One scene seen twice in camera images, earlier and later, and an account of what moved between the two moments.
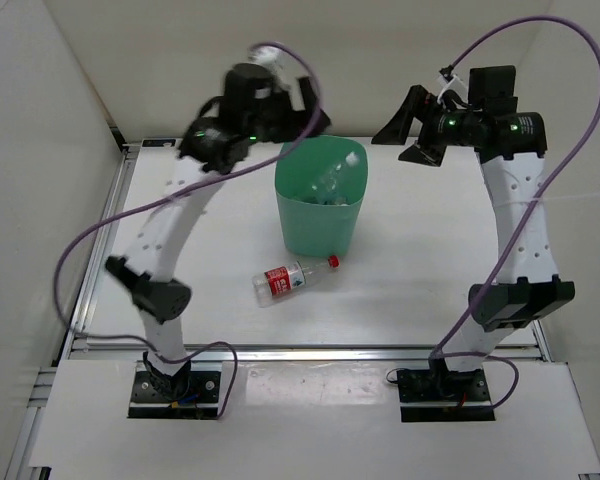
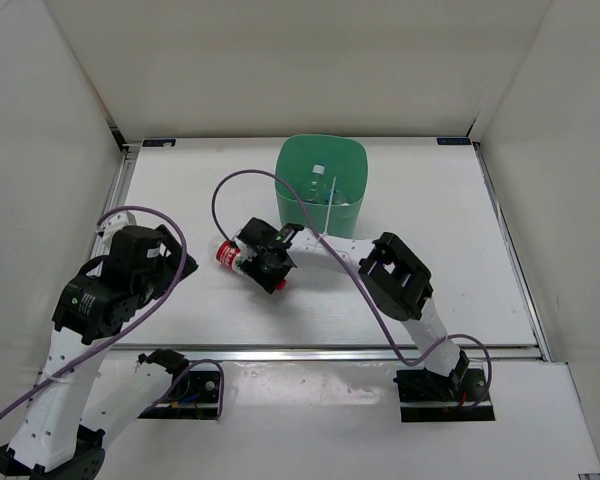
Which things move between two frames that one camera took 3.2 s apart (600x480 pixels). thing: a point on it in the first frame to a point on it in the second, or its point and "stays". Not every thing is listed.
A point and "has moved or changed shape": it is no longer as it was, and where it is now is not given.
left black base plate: x=148 y=401 stays
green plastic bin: x=321 y=185 stays
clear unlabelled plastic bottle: x=326 y=188 has moved or changed shape
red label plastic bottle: x=277 y=281 to x=231 y=254
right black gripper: x=414 y=106 to x=269 y=283
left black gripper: x=295 y=123 to x=167 y=262
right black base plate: x=428 y=395 stays
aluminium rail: x=290 y=353 stays
